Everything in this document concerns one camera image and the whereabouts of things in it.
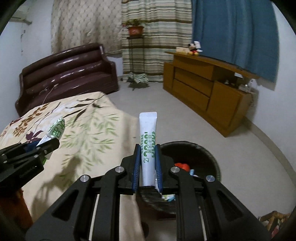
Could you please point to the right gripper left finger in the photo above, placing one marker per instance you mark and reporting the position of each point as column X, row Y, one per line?
column 90, row 205

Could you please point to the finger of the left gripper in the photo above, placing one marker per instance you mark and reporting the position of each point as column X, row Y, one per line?
column 31, row 146
column 15, row 155

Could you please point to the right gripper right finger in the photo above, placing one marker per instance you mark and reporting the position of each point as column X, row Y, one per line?
column 205, row 208

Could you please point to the green white snack wrapper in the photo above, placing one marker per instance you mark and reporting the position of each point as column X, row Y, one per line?
column 56, row 130

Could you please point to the red plastic bag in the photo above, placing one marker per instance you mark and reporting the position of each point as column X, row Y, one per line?
column 183, row 166

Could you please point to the white green toothpaste tube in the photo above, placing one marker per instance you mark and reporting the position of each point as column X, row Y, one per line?
column 148, row 125

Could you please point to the teal white tube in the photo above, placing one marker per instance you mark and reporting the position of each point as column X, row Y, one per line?
column 192, row 173

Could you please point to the black lined trash bin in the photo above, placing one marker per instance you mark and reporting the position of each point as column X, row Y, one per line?
column 191, row 157

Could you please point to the floral beige table cloth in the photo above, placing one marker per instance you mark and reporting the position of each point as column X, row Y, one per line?
column 96, row 138

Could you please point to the floral cushion wooden chair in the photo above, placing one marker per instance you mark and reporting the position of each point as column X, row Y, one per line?
column 274, row 221

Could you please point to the dark brown leather sofa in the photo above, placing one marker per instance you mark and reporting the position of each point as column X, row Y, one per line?
column 71, row 72

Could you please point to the wooden sideboard cabinet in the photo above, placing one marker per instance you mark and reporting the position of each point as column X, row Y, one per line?
column 209, row 87

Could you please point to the checkered cloth on stand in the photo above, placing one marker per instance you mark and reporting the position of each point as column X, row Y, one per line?
column 138, row 78

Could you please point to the air conditioner unit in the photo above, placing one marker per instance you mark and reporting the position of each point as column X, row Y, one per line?
column 20, row 17

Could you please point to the beige patterned curtain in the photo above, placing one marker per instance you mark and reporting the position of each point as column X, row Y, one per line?
column 76, row 23

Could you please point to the white router on cabinet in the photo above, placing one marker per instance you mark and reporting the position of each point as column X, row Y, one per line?
column 246, row 85

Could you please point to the black metal plant stand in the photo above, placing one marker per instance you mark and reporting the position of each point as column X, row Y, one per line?
column 136, row 52

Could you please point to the potted plant red pot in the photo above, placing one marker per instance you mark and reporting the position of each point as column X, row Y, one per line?
column 135, row 27

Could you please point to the mickey mouse plush toy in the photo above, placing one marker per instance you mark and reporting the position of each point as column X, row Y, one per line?
column 194, row 49

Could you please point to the white box on cabinet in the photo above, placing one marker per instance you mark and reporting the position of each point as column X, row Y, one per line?
column 182, row 50

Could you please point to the blue curtain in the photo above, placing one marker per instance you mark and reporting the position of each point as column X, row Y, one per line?
column 242, row 33

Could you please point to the striped curtain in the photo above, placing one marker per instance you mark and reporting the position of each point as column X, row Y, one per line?
column 169, row 25

